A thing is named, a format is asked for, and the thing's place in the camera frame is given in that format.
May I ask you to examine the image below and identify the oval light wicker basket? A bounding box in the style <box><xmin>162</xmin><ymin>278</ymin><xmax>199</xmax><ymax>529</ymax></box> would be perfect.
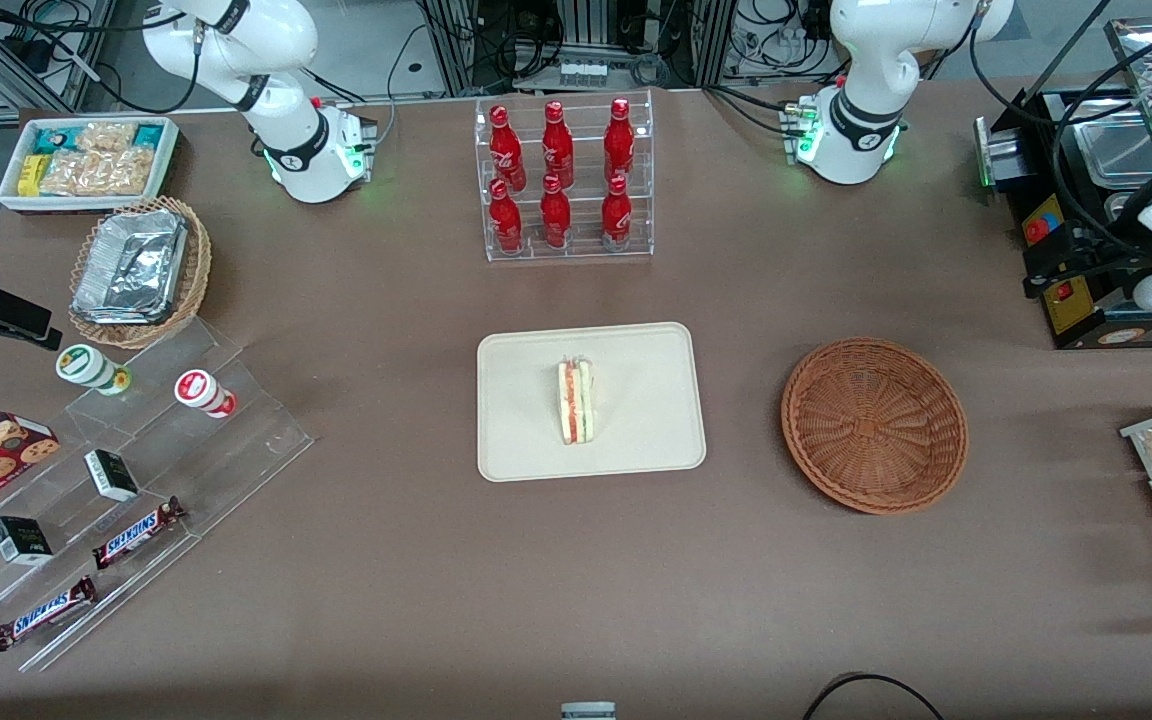
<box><xmin>68</xmin><ymin>195</ymin><xmax>212</xmax><ymax>351</ymax></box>

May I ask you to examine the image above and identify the white rectangular snack bin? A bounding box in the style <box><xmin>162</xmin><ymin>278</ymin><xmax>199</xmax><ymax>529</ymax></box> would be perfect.
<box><xmin>0</xmin><ymin>115</ymin><xmax>180</xmax><ymax>216</ymax></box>

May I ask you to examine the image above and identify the black food warmer machine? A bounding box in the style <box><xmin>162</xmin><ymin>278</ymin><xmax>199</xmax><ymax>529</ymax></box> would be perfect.
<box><xmin>974</xmin><ymin>18</ymin><xmax>1152</xmax><ymax>351</ymax></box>

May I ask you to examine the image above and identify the white cup red lid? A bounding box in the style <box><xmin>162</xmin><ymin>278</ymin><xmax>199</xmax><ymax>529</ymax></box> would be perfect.
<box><xmin>174</xmin><ymin>369</ymin><xmax>238</xmax><ymax>419</ymax></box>

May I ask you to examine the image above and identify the clear cracker bag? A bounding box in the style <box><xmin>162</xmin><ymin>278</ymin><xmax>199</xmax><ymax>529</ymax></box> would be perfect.
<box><xmin>96</xmin><ymin>146</ymin><xmax>159</xmax><ymax>196</ymax></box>
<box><xmin>76</xmin><ymin>121</ymin><xmax>137</xmax><ymax>154</ymax></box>
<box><xmin>39</xmin><ymin>150</ymin><xmax>102</xmax><ymax>197</ymax></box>

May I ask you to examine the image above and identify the white cup green lid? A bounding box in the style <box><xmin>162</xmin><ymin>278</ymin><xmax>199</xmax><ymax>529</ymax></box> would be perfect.
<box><xmin>56</xmin><ymin>344</ymin><xmax>132</xmax><ymax>397</ymax></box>

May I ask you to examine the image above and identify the aluminium frame rack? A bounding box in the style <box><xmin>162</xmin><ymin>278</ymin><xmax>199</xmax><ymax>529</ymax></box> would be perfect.
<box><xmin>416</xmin><ymin>0</ymin><xmax>737</xmax><ymax>96</ymax></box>

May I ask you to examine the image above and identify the round brown wicker basket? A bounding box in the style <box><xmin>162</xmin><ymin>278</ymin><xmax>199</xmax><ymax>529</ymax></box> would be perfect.
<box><xmin>781</xmin><ymin>338</ymin><xmax>969</xmax><ymax>516</ymax></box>

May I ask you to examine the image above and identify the clear acrylic stepped stand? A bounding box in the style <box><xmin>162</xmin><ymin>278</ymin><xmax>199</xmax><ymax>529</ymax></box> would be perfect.
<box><xmin>0</xmin><ymin>318</ymin><xmax>315</xmax><ymax>673</ymax></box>

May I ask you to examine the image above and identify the black looped cable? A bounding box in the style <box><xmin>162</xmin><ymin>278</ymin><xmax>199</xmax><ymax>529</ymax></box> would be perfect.
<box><xmin>801</xmin><ymin>672</ymin><xmax>947</xmax><ymax>720</ymax></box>

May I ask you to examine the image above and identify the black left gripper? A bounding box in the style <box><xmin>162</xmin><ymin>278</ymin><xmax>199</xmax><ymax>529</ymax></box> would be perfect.
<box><xmin>1023</xmin><ymin>229</ymin><xmax>1152</xmax><ymax>300</ymax></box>

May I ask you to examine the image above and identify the triangular sandwich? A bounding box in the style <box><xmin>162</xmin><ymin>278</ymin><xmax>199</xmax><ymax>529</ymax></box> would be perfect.
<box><xmin>557</xmin><ymin>357</ymin><xmax>597</xmax><ymax>447</ymax></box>

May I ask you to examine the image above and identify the beige plastic tray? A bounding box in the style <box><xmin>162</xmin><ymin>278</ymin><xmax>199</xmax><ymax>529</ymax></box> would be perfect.
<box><xmin>476</xmin><ymin>321</ymin><xmax>708</xmax><ymax>483</ymax></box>

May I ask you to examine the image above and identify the Snickers bar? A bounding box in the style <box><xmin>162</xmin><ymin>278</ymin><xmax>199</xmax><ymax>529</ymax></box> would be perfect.
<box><xmin>0</xmin><ymin>576</ymin><xmax>98</xmax><ymax>652</ymax></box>
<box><xmin>93</xmin><ymin>497</ymin><xmax>187</xmax><ymax>571</ymax></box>

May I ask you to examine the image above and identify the red cola bottle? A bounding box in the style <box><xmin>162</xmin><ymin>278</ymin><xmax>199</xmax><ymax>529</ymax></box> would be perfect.
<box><xmin>540</xmin><ymin>174</ymin><xmax>572</xmax><ymax>249</ymax></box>
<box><xmin>489</xmin><ymin>105</ymin><xmax>527</xmax><ymax>191</ymax></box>
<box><xmin>604</xmin><ymin>97</ymin><xmax>635</xmax><ymax>183</ymax></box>
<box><xmin>489</xmin><ymin>178</ymin><xmax>524</xmax><ymax>254</ymax></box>
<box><xmin>542</xmin><ymin>100</ymin><xmax>575</xmax><ymax>189</ymax></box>
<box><xmin>601</xmin><ymin>175</ymin><xmax>633</xmax><ymax>251</ymax></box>

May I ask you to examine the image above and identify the small black box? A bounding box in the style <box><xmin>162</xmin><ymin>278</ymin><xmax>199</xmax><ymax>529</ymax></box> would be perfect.
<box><xmin>84</xmin><ymin>449</ymin><xmax>141</xmax><ymax>502</ymax></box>
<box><xmin>0</xmin><ymin>516</ymin><xmax>54</xmax><ymax>567</ymax></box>

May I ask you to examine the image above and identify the clear acrylic bottle rack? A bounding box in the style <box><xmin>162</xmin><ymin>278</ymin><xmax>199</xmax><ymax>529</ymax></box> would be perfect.
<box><xmin>474</xmin><ymin>88</ymin><xmax>655</xmax><ymax>263</ymax></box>

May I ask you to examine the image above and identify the silver foil tray stack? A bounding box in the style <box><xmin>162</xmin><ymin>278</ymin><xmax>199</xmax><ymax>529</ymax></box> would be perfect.
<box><xmin>73</xmin><ymin>208</ymin><xmax>187</xmax><ymax>326</ymax></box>

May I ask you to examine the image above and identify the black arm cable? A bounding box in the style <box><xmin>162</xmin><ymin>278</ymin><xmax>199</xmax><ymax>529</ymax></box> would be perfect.
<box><xmin>966</xmin><ymin>0</ymin><xmax>1152</xmax><ymax>251</ymax></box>

